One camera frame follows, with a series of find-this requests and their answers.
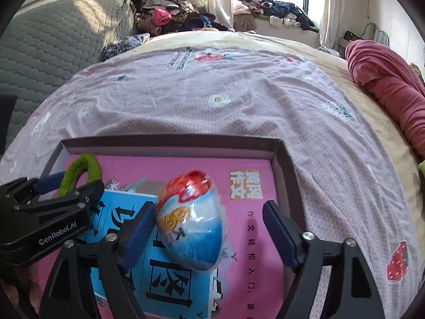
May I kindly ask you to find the dark shallow box tray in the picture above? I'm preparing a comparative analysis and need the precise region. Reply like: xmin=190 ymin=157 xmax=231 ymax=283
xmin=31 ymin=134 xmax=308 ymax=319

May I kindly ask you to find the right cream curtain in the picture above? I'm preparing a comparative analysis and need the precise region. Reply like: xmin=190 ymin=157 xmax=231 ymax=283
xmin=319 ymin=0 xmax=345 ymax=48

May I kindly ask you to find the green fuzzy hair ring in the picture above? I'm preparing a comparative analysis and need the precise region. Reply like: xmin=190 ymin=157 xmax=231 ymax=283
xmin=57 ymin=153 xmax=103 ymax=198

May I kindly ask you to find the clothes pile by headboard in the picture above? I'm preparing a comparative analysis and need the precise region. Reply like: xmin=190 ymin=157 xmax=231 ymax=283
xmin=130 ymin=0 xmax=230 ymax=37

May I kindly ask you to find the green fleece garment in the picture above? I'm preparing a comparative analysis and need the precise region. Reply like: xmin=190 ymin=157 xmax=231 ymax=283
xmin=418 ymin=161 xmax=425 ymax=191

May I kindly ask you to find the pink printed bed sheet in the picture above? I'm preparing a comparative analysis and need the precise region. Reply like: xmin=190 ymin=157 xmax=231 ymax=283
xmin=1 ymin=48 xmax=424 ymax=318

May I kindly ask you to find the pink quilt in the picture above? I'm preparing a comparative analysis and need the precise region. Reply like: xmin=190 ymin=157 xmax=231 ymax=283
xmin=345 ymin=40 xmax=424 ymax=158

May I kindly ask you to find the clothes pile on windowsill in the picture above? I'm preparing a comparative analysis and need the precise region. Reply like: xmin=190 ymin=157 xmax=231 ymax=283
xmin=238 ymin=0 xmax=319 ymax=32

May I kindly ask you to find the pink blue book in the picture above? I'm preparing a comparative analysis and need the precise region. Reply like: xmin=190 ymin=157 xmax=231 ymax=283
xmin=78 ymin=156 xmax=284 ymax=318

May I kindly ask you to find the dark patterned cloth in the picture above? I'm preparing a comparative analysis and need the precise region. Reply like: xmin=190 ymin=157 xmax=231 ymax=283
xmin=100 ymin=33 xmax=151 ymax=62

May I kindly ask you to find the grey quilted headboard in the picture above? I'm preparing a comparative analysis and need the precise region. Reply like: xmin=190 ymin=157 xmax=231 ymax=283
xmin=1 ymin=0 xmax=134 ymax=151

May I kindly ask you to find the blue red surprise egg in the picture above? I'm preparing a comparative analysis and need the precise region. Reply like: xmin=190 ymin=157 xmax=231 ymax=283
xmin=156 ymin=170 xmax=228 ymax=272

